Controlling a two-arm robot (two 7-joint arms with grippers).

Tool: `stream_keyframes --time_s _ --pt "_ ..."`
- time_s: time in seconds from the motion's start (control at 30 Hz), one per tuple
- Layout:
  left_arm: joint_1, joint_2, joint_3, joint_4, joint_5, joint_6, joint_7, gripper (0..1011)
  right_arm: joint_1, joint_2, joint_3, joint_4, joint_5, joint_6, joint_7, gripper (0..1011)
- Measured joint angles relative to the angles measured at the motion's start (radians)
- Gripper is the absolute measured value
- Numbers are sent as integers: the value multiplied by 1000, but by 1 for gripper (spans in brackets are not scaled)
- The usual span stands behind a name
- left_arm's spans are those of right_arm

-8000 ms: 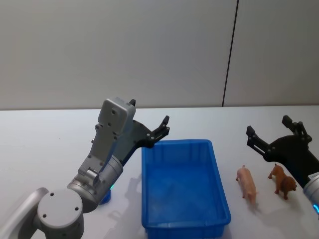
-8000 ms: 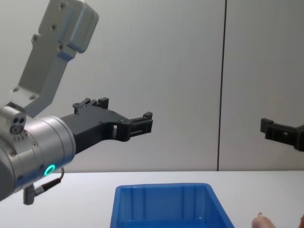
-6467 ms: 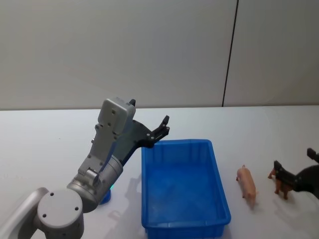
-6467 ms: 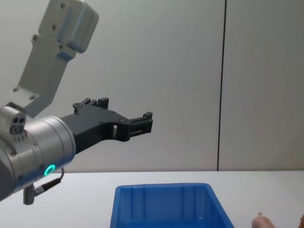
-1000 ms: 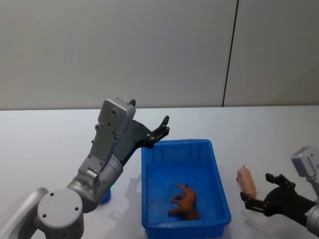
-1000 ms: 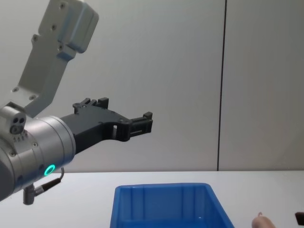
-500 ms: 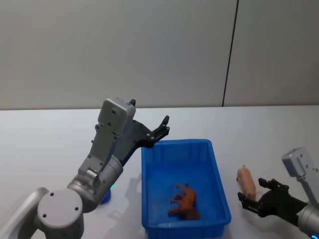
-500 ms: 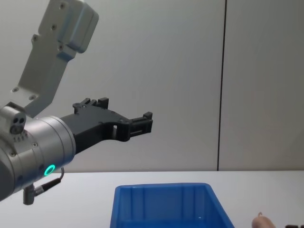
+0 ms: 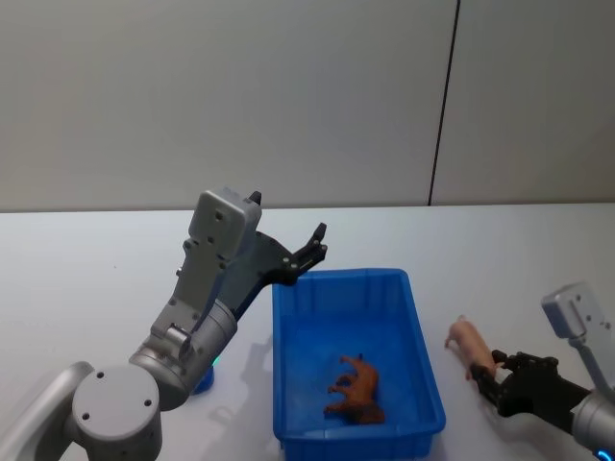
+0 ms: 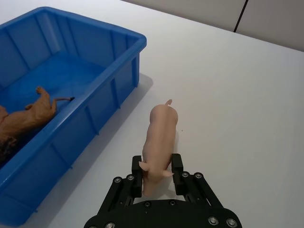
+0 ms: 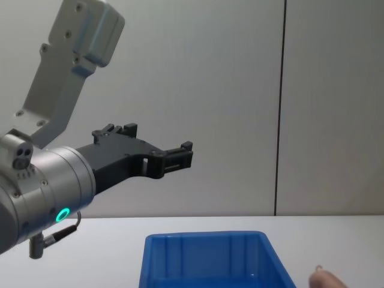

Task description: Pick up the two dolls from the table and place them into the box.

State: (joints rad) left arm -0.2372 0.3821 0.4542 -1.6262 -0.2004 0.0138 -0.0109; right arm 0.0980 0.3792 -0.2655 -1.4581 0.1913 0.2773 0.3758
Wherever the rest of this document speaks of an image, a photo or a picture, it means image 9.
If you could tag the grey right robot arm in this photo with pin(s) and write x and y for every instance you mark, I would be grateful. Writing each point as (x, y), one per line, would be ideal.
(588, 413)

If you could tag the blue plastic bin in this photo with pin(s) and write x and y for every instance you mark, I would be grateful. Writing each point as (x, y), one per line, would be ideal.
(355, 317)

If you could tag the small blue round object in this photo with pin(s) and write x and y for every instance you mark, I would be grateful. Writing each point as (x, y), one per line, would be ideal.
(205, 381)

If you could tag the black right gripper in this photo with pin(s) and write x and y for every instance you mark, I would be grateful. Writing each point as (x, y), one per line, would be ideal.
(538, 389)

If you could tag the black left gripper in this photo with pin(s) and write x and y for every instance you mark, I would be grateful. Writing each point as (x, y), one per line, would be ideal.
(254, 269)

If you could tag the pink toy pig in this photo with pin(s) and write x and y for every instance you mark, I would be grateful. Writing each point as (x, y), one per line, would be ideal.
(468, 343)

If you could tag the brown toy animal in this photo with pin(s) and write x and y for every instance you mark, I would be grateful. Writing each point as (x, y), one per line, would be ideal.
(360, 389)

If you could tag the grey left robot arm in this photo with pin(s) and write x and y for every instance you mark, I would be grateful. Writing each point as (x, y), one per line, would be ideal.
(120, 408)

